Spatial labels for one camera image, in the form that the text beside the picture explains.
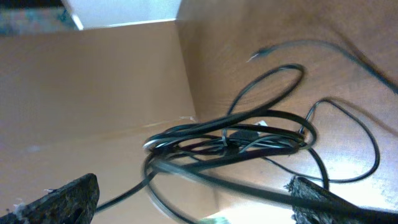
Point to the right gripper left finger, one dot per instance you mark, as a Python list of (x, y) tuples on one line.
[(74, 202)]

